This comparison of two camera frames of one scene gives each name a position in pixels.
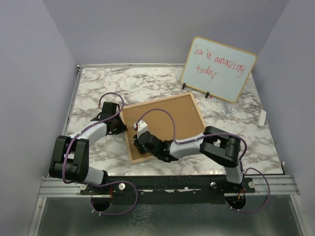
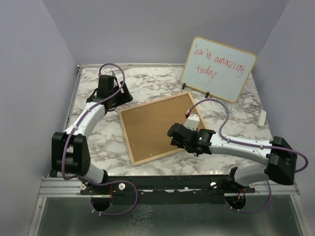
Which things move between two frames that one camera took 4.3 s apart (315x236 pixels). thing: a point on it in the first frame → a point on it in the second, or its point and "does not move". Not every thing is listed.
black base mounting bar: [167, 190] does not move
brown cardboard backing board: [187, 122] does not move
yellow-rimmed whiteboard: [217, 69] does not move
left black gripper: [122, 128] → [125, 97]
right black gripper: [138, 145] → [173, 142]
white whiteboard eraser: [261, 118] does not move
